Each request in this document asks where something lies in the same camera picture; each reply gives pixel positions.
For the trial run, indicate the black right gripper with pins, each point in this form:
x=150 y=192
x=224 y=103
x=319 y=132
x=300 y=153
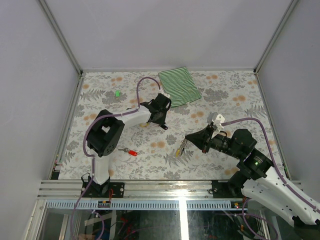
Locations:
x=202 y=138

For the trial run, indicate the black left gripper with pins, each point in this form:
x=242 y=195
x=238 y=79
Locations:
x=161 y=121

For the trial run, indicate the large metal keyring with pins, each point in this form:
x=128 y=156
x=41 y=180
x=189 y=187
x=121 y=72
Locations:
x=182 y=146

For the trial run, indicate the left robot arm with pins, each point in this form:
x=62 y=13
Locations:
x=103 y=135

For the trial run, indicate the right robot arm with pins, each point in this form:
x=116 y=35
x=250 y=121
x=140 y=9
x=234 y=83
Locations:
x=257 y=177

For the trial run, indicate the green white striped cloth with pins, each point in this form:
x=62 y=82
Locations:
x=180 y=85

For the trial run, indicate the green tag key far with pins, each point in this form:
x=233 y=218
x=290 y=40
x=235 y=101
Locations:
x=117 y=93

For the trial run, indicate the floral tablecloth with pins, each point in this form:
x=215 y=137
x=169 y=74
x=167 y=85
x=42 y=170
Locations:
x=234 y=94

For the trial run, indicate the red tag key lower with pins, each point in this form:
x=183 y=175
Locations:
x=129 y=151

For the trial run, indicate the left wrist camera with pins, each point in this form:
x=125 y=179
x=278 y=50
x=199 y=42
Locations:
x=166 y=95

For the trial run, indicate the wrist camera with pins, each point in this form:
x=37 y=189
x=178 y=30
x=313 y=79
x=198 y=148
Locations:
x=166 y=95
x=215 y=121

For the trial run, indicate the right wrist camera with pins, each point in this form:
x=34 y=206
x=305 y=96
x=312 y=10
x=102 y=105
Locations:
x=215 y=121

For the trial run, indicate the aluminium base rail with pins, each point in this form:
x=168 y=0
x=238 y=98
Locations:
x=133 y=189

